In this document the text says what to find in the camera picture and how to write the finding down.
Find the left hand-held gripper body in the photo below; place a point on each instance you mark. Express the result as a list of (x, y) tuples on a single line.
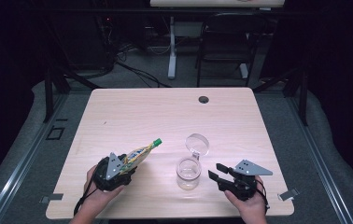
[(103, 177)]

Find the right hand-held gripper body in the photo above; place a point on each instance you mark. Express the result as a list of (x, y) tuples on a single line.
[(243, 186)]

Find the yellow spout pouch green cap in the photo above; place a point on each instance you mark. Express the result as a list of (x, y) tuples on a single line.
[(138, 154)]

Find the person's left hand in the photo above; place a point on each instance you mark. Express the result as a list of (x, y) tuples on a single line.
[(98, 200)]

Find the person's right hand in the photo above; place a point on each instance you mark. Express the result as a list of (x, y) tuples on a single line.
[(254, 208)]

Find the grey tape strip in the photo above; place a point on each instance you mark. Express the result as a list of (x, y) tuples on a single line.
[(289, 194), (51, 198)]

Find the black tape square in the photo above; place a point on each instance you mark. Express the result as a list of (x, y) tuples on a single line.
[(47, 133)]

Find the black metal stand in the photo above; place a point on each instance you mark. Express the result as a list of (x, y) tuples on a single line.
[(49, 93), (303, 93)]

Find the white standing desk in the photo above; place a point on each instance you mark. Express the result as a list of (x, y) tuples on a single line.
[(172, 46)]

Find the dark equipment cabinet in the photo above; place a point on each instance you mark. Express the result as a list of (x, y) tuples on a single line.
[(81, 40)]

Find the black folding chair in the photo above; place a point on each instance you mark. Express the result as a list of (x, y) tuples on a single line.
[(227, 37)]

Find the aluminium floor rail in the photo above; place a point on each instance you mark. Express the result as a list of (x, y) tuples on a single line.
[(25, 161), (317, 155)]

